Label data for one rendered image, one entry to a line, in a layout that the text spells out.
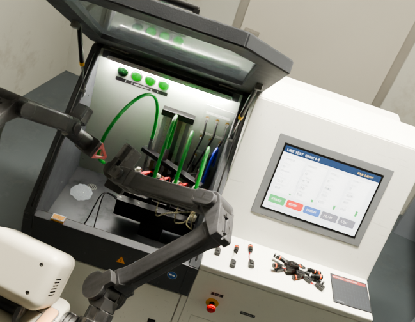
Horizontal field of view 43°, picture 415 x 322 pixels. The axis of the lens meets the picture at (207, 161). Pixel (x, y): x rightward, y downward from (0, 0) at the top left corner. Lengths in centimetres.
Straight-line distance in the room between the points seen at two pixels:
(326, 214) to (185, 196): 88
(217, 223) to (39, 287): 46
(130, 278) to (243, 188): 84
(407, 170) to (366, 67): 223
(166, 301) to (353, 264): 79
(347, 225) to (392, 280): 199
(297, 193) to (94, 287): 100
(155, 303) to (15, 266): 96
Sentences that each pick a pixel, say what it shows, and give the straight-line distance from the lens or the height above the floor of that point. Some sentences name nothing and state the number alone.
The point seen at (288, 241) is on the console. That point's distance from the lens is 224.
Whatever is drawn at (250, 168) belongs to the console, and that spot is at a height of 127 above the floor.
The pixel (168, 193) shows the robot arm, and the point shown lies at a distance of 149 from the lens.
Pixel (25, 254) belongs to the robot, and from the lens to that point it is 138.
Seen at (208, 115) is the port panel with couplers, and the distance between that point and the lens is 229.
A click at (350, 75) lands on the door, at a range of 437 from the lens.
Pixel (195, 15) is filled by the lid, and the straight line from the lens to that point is 132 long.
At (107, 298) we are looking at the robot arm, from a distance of 146.
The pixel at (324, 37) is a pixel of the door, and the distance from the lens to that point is 430.
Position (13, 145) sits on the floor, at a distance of 410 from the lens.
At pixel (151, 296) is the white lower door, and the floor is 73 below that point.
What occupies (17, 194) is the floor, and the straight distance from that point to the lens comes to 368.
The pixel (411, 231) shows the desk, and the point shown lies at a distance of 466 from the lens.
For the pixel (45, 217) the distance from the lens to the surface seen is 211.
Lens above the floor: 237
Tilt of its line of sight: 32 degrees down
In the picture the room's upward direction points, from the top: 20 degrees clockwise
